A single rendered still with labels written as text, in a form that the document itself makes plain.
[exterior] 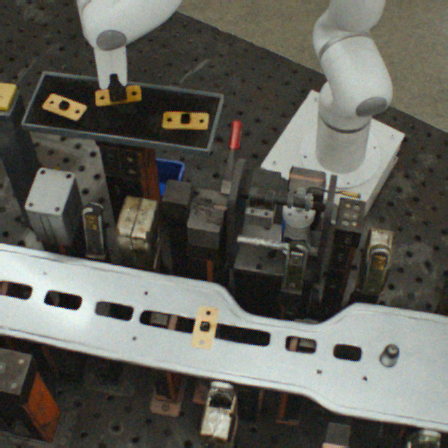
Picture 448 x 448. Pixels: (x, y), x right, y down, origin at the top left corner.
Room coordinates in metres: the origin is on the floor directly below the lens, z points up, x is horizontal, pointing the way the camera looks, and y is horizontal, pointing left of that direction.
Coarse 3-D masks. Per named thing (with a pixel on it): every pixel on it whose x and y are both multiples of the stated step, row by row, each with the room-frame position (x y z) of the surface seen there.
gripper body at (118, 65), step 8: (120, 48) 0.96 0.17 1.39; (96, 56) 0.96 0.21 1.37; (104, 56) 0.95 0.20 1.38; (112, 56) 0.95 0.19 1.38; (120, 56) 0.96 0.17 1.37; (104, 64) 0.95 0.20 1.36; (112, 64) 0.95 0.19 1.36; (120, 64) 0.95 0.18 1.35; (104, 72) 0.95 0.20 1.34; (112, 72) 0.95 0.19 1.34; (120, 72) 0.95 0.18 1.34; (104, 80) 0.95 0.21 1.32; (120, 80) 0.95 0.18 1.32; (104, 88) 0.95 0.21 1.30
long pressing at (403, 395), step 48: (48, 288) 0.71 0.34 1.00; (96, 288) 0.71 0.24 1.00; (144, 288) 0.71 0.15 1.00; (192, 288) 0.71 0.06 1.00; (48, 336) 0.61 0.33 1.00; (96, 336) 0.61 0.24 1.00; (144, 336) 0.62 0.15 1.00; (192, 336) 0.62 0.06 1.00; (288, 336) 0.61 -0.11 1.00; (336, 336) 0.61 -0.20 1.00; (384, 336) 0.61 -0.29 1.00; (432, 336) 0.60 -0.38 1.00; (240, 384) 0.52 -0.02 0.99; (288, 384) 0.52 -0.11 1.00; (336, 384) 0.52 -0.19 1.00; (384, 384) 0.51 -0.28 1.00; (432, 384) 0.51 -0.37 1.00
